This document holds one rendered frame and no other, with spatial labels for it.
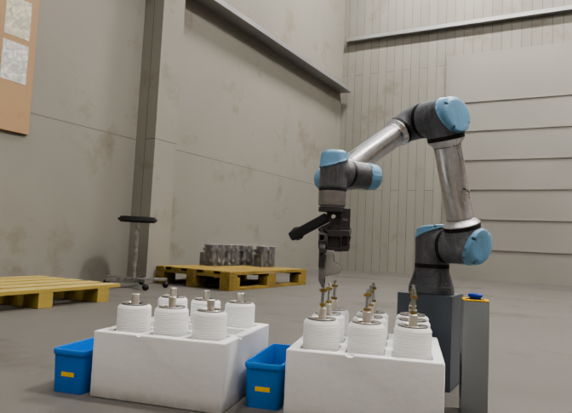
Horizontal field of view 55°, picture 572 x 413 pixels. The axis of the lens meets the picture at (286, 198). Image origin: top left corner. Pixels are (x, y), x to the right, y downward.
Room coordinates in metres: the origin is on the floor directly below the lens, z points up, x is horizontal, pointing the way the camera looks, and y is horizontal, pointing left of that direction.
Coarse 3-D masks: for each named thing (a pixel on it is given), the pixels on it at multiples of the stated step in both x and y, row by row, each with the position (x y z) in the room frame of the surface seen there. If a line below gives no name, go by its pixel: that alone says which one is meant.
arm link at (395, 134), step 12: (408, 108) 1.77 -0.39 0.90; (396, 120) 1.75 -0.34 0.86; (408, 120) 1.75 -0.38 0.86; (384, 132) 1.72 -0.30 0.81; (396, 132) 1.73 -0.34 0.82; (408, 132) 1.74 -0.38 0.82; (360, 144) 1.70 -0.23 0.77; (372, 144) 1.68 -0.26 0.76; (384, 144) 1.70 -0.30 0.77; (396, 144) 1.73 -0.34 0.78; (348, 156) 1.65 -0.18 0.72; (360, 156) 1.65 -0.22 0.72; (372, 156) 1.67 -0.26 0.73; (384, 156) 1.73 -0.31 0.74
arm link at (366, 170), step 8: (360, 168) 1.48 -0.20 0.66; (368, 168) 1.50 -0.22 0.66; (376, 168) 1.52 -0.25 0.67; (360, 176) 1.48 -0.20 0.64; (368, 176) 1.50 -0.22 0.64; (376, 176) 1.51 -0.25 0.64; (352, 184) 1.49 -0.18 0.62; (360, 184) 1.50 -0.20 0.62; (368, 184) 1.51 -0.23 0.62; (376, 184) 1.53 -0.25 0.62
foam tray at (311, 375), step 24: (288, 360) 1.42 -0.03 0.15; (312, 360) 1.40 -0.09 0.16; (336, 360) 1.39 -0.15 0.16; (360, 360) 1.38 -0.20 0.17; (384, 360) 1.36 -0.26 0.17; (408, 360) 1.35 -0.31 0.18; (432, 360) 1.36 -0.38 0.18; (288, 384) 1.42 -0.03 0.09; (312, 384) 1.40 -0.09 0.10; (336, 384) 1.39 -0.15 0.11; (360, 384) 1.38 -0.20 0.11; (384, 384) 1.36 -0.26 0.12; (408, 384) 1.35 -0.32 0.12; (432, 384) 1.34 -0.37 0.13; (288, 408) 1.42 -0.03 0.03; (312, 408) 1.40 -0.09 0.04; (336, 408) 1.39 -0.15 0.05; (360, 408) 1.38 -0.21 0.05; (384, 408) 1.36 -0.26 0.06; (408, 408) 1.35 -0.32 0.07; (432, 408) 1.34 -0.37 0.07
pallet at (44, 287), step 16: (0, 288) 3.12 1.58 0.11; (16, 288) 3.21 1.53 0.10; (32, 288) 3.19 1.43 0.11; (48, 288) 3.23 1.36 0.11; (64, 288) 3.30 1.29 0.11; (80, 288) 3.41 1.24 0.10; (96, 288) 3.53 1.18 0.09; (16, 304) 3.23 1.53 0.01; (32, 304) 3.17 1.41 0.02; (48, 304) 3.21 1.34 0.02
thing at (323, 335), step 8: (304, 320) 1.48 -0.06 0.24; (312, 320) 1.45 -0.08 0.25; (336, 320) 1.47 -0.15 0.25; (304, 328) 1.47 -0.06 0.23; (312, 328) 1.44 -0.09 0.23; (320, 328) 1.43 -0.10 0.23; (328, 328) 1.43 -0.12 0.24; (336, 328) 1.45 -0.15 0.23; (304, 336) 1.46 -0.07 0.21; (312, 336) 1.44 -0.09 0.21; (320, 336) 1.43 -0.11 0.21; (328, 336) 1.43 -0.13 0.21; (336, 336) 1.45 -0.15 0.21; (304, 344) 1.46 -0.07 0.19; (312, 344) 1.44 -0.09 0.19; (320, 344) 1.43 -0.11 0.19; (328, 344) 1.43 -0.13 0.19; (336, 344) 1.45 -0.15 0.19
